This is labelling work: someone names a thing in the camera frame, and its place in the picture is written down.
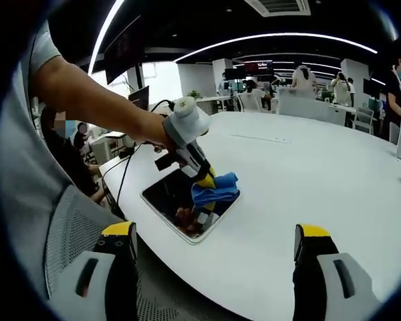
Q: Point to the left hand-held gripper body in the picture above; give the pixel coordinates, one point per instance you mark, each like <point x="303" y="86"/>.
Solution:
<point x="187" y="122"/>

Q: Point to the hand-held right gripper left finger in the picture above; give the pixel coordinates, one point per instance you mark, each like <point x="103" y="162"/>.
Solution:
<point x="87" y="284"/>

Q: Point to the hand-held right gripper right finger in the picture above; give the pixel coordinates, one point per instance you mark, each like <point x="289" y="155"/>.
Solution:
<point x="341" y="284"/>

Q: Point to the blue cleaning cloth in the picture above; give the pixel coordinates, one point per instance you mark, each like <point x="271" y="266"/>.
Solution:
<point x="217" y="194"/>

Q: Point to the black tablet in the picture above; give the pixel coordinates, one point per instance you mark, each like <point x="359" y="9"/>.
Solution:
<point x="167" y="200"/>

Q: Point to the person's left hand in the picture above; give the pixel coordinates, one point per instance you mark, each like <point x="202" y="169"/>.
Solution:
<point x="157" y="146"/>

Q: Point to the green potted plant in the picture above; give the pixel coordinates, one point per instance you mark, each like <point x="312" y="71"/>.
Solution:
<point x="194" y="94"/>

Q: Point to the white low cabinet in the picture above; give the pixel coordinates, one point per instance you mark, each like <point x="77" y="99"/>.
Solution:
<point x="217" y="103"/>

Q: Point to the open silver laptop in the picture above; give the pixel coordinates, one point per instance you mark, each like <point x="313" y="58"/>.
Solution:
<point x="139" y="97"/>

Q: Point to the grey mesh chair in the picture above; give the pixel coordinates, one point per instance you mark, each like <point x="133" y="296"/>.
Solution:
<point x="73" y="227"/>

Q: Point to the black power adapter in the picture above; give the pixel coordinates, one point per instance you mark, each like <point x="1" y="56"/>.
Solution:
<point x="126" y="154"/>

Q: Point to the hanging red display screen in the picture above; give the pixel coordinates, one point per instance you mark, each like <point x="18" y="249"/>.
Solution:
<point x="259" y="67"/>

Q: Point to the large black monitor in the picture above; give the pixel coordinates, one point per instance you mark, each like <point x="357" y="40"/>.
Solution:
<point x="123" y="50"/>

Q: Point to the straight ceiling light strip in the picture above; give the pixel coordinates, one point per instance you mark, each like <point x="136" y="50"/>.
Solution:
<point x="103" y="36"/>

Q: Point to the white desk partition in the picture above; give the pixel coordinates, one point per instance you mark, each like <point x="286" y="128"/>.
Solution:
<point x="307" y="107"/>

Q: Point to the curved ceiling light strip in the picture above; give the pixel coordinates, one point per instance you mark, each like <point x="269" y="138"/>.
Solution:
<point x="274" y="36"/>

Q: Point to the person's grey shirt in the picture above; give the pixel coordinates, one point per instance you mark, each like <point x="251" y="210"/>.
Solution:
<point x="20" y="167"/>

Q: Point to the ceiling air vent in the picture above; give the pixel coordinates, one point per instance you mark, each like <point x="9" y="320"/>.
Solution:
<point x="280" y="6"/>

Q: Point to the white office chair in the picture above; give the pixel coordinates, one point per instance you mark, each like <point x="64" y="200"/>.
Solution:
<point x="363" y="120"/>

